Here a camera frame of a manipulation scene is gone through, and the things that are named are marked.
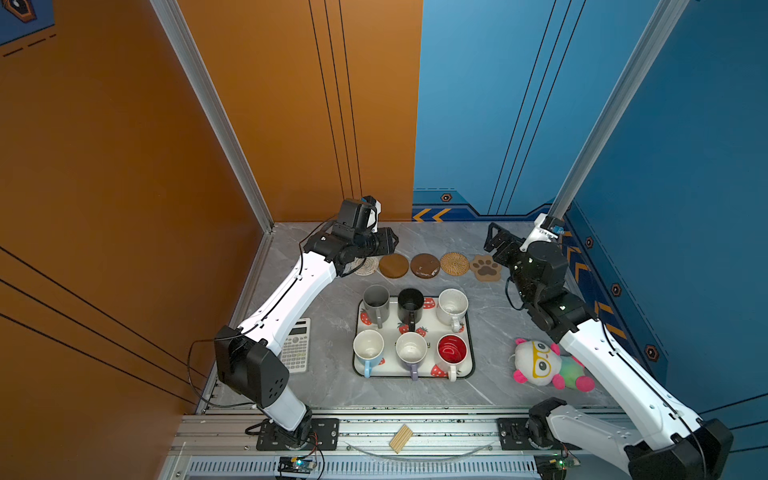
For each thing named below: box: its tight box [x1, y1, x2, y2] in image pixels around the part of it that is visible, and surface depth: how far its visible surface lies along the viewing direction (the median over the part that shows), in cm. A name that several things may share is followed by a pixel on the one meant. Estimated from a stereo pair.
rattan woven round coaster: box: [440, 252, 469, 276], surface depth 111 cm
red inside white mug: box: [436, 333, 469, 382], surface depth 83 cm
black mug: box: [397, 287, 425, 332], surface depth 91 cm
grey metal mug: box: [362, 284, 390, 329], surface depth 89 cm
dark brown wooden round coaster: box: [410, 253, 440, 279], surface depth 107 cm
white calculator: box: [281, 317, 311, 373], surface depth 89 cm
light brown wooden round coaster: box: [379, 253, 409, 278], surface depth 108 cm
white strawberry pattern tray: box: [353, 296, 475, 382], surface depth 86 cm
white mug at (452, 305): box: [436, 288, 469, 333], surface depth 89 cm
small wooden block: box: [389, 424, 414, 454], surface depth 74 cm
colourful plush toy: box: [513, 338, 596, 393], surface depth 79 cm
